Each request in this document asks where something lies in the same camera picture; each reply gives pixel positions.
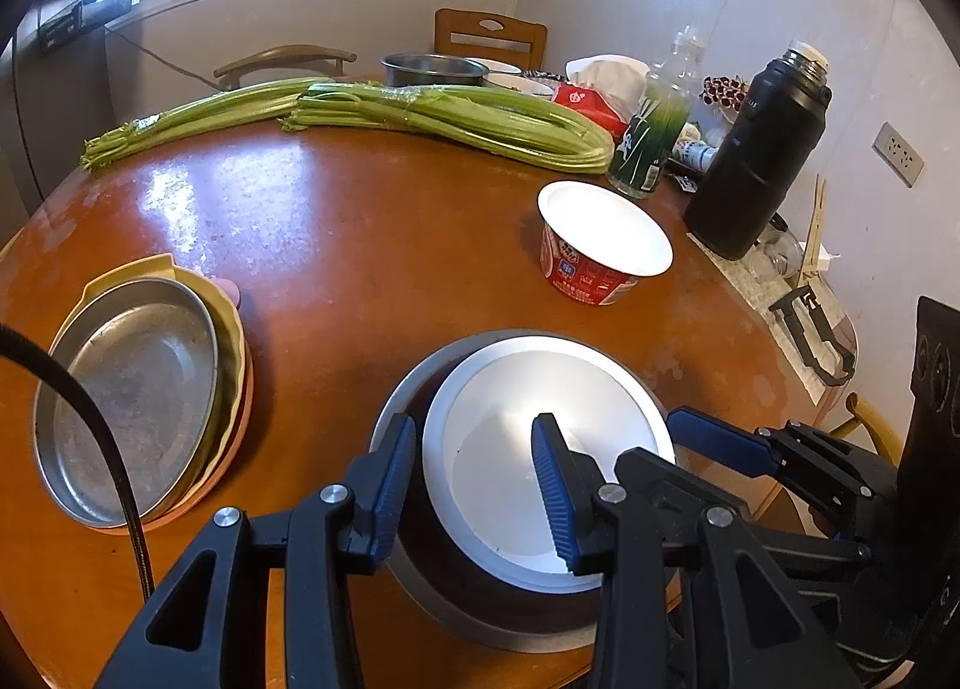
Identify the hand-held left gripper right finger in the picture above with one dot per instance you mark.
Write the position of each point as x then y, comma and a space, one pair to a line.
555, 501

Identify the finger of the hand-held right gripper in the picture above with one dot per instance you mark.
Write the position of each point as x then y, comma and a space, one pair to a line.
716, 438
646, 468

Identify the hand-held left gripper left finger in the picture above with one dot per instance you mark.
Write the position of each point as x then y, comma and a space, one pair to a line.
394, 494

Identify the grey metal bowl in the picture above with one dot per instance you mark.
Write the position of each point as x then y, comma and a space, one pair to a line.
480, 595

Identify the metal pan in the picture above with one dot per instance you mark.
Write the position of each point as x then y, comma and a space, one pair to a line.
231, 359

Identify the pink plate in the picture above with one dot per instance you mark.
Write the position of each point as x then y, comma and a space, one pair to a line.
234, 293

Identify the round steel plate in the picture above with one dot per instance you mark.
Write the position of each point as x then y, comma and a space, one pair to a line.
127, 397

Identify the yellow chair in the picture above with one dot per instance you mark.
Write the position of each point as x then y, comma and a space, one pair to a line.
874, 427

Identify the black metal tool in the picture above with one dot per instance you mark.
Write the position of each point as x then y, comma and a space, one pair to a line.
810, 337

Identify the glass jar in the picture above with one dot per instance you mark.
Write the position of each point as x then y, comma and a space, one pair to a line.
780, 250

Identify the red instant noodle bowl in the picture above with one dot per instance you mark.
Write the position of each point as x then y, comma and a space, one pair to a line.
592, 277

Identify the wooden chopsticks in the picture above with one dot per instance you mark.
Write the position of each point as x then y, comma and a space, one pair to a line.
816, 224

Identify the black thermos flask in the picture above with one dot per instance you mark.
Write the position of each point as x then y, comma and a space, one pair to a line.
757, 157

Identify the small white bottle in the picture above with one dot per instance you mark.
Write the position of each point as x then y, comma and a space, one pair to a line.
694, 153

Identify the clear bottle with green liquid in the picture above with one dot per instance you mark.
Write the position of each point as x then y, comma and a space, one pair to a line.
645, 149

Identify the red tissue packet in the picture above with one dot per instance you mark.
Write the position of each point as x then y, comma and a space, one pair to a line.
592, 100

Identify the celery bunch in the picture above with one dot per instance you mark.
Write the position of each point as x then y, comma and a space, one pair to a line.
202, 112
465, 123

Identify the small white bowl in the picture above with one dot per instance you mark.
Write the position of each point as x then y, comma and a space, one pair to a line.
502, 67
525, 88

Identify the steel pot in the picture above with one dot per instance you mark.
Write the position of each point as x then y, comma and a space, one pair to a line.
427, 70

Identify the curved wooden armchair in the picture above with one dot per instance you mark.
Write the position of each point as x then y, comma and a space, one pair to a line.
285, 56

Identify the wooden chair with slotted back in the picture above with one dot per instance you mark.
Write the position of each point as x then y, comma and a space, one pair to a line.
487, 29

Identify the wall socket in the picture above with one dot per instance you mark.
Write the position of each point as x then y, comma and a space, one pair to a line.
898, 153

